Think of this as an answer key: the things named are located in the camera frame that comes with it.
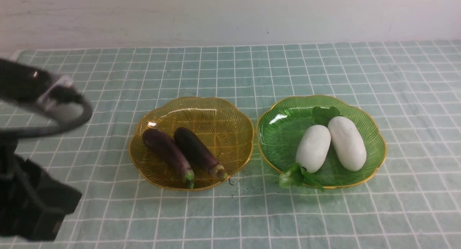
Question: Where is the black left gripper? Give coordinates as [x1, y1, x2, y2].
[0, 141, 82, 242]

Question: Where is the amber glass plate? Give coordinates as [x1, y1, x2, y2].
[129, 97, 255, 191]

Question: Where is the green glass plate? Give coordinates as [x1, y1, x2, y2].
[257, 95, 388, 190]

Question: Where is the purple eggplant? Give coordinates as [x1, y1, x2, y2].
[142, 128, 195, 189]
[174, 127, 228, 180]

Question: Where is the green checkered tablecloth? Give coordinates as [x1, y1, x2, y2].
[1, 40, 460, 249]

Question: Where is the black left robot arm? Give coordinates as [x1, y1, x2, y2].
[0, 59, 93, 242]

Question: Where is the white radish with leaves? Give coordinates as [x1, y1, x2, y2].
[312, 107, 367, 172]
[279, 125, 331, 190]

